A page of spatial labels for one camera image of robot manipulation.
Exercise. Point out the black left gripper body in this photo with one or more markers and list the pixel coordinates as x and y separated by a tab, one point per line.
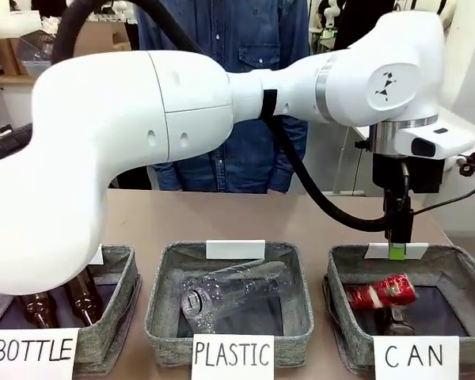
392	178

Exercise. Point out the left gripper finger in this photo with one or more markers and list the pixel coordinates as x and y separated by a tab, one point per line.
400	237
387	221

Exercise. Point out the crushed red drink can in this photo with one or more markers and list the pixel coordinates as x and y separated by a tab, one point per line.
384	295

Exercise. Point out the black drink can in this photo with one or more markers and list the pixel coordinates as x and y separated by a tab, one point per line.
400	322

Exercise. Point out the large clear plastic bottle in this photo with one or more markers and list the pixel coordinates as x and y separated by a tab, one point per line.
245	289

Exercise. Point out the brown glass bottle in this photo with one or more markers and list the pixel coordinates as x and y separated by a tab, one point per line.
85	301
37	310

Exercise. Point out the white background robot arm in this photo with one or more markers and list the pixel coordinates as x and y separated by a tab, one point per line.
331	14

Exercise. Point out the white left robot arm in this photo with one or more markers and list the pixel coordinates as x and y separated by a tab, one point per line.
103	138

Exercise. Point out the person's right forearm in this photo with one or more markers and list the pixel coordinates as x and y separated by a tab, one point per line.
168	176

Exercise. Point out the person's left forearm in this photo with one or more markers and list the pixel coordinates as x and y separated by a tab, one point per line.
289	158

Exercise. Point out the grey fabric can basket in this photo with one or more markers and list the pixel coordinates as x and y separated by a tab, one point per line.
340	316

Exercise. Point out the grey fabric plastic basket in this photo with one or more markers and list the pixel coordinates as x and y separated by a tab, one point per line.
301	301

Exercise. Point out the white CAN paper sign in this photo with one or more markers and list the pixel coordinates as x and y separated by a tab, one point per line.
415	356

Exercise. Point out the grey fabric bottle basket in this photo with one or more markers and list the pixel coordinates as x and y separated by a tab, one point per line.
122	285

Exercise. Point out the dark mesh basket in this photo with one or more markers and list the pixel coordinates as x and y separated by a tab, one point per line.
37	47

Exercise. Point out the blank white card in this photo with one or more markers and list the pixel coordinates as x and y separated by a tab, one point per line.
376	251
99	256
236	249

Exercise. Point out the background person in black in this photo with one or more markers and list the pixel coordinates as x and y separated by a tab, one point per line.
354	23

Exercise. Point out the white PLASTIC paper sign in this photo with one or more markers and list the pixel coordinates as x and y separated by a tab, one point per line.
232	354

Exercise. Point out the person in denim shirt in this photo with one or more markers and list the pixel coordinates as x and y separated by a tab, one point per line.
245	35

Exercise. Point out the large cardboard box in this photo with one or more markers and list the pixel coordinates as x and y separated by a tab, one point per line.
103	35

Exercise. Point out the white BOTTLE paper sign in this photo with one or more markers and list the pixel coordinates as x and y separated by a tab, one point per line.
31	350

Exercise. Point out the white cabinet counter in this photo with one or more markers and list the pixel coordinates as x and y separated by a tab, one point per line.
8	103

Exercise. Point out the small open cardboard box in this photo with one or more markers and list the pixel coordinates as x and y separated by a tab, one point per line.
8	55

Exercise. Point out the white box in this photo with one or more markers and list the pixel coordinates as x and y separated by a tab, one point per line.
16	23

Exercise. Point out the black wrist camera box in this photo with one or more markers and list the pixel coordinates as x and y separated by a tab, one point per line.
429	176

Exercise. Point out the black knob camera bracket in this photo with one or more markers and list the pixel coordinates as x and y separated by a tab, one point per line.
470	163

